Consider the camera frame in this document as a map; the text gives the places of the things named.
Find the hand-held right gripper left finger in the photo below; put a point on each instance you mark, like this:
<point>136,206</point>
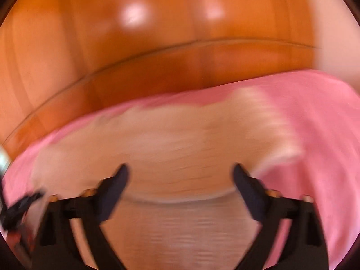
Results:
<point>116,182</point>

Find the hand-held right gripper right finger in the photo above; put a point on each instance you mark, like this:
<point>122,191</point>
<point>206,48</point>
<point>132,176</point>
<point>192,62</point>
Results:
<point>246,184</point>

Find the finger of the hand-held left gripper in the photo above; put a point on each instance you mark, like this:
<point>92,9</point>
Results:
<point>21,205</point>

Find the cream knitted sweater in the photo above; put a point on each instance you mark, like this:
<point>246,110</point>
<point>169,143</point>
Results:
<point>174,152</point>

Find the pink bedspread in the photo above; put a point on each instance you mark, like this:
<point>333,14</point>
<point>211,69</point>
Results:
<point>323,118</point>

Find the wooden panelled headboard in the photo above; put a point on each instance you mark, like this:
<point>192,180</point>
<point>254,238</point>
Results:
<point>168,19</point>

